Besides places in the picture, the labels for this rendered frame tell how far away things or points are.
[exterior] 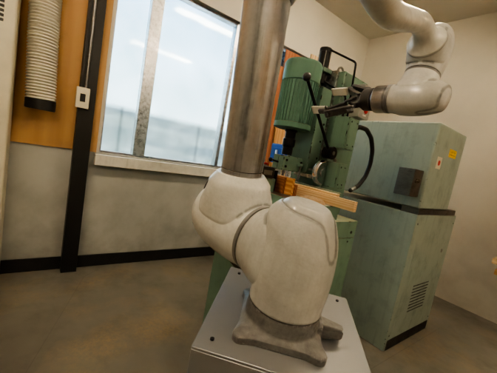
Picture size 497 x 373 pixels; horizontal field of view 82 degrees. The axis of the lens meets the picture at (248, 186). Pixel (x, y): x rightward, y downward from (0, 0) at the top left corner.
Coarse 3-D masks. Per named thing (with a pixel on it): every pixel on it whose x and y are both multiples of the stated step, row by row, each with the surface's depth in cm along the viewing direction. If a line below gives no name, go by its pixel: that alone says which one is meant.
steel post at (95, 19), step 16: (96, 0) 178; (96, 16) 181; (96, 32) 183; (96, 48) 185; (96, 64) 187; (80, 80) 186; (96, 80) 188; (80, 96) 182; (80, 112) 187; (80, 128) 188; (80, 144) 190; (80, 160) 192; (80, 176) 194; (80, 192) 196; (80, 208) 198; (64, 224) 198; (80, 224) 200; (64, 240) 196; (64, 256) 198
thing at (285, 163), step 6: (276, 156) 137; (282, 156) 134; (288, 156) 135; (276, 162) 137; (282, 162) 134; (288, 162) 136; (294, 162) 138; (276, 168) 136; (282, 168) 134; (288, 168) 136; (294, 168) 139
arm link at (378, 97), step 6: (390, 84) 90; (378, 90) 91; (384, 90) 90; (372, 96) 92; (378, 96) 91; (384, 96) 89; (372, 102) 93; (378, 102) 91; (384, 102) 90; (372, 108) 94; (378, 108) 92; (384, 108) 91
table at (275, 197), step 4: (272, 192) 124; (276, 192) 126; (272, 196) 121; (276, 196) 119; (280, 196) 118; (284, 196) 119; (288, 196) 122; (272, 200) 121; (276, 200) 119; (328, 208) 115; (332, 208) 117; (336, 208) 119; (332, 212) 118; (336, 212) 120; (336, 216) 120
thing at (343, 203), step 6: (300, 192) 129; (306, 192) 127; (312, 192) 124; (318, 192) 122; (324, 198) 120; (330, 198) 118; (336, 198) 116; (342, 198) 114; (330, 204) 117; (336, 204) 115; (342, 204) 113; (348, 204) 111; (354, 204) 109; (348, 210) 111; (354, 210) 110
